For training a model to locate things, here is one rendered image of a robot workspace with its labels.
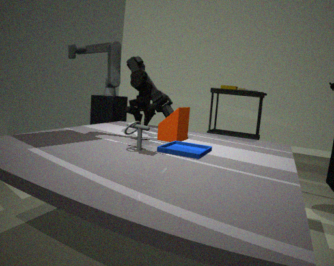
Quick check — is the blue tray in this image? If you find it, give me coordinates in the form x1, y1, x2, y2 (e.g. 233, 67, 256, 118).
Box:
157, 141, 212, 159

